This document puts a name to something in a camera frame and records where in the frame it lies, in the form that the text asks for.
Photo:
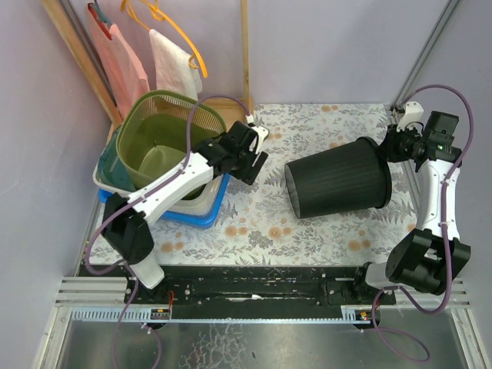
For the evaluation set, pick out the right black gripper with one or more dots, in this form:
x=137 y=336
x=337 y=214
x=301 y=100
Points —
x=390 y=142

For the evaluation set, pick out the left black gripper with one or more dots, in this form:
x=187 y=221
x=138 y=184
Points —
x=249 y=164

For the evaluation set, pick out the large black plastic bin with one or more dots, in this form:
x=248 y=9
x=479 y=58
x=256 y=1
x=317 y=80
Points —
x=350 y=177

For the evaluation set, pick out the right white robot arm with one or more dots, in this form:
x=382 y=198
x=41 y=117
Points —
x=431 y=255

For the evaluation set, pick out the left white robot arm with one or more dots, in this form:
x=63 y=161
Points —
x=127 y=220

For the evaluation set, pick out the floral table mat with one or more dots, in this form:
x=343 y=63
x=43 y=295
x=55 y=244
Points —
x=256 y=223

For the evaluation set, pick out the white plastic basin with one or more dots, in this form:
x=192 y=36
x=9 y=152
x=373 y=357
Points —
x=182 y=182

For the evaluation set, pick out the green mesh basket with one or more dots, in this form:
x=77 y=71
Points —
x=153 y=137

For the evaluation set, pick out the white hanging towel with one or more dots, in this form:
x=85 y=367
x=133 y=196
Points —
x=173 y=71

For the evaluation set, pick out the blue plastic tray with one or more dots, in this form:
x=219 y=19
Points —
x=202 y=210

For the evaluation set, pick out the pink hanging towel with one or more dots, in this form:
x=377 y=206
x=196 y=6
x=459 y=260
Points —
x=123 y=68

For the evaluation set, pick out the orange clothes hanger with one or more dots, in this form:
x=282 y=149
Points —
x=196 y=60

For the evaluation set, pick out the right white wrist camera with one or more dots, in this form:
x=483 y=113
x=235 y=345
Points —
x=408 y=114

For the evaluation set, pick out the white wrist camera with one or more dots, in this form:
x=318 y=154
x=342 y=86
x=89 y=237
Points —
x=262 y=133
x=408 y=114

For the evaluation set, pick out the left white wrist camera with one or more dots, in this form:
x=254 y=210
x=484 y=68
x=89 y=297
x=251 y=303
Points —
x=262 y=133

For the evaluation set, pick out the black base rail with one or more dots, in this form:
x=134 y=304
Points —
x=245 y=295

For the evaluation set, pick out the wooden rack frame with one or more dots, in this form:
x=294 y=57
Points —
x=68 y=26

